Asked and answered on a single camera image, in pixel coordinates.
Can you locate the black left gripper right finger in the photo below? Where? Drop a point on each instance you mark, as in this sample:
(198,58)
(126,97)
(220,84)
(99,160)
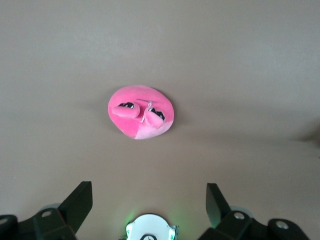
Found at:
(232,225)

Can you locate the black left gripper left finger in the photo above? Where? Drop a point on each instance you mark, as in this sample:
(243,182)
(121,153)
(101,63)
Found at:
(62,220)

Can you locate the pink round plush toy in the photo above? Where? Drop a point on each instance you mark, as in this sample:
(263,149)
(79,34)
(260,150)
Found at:
(130,125)

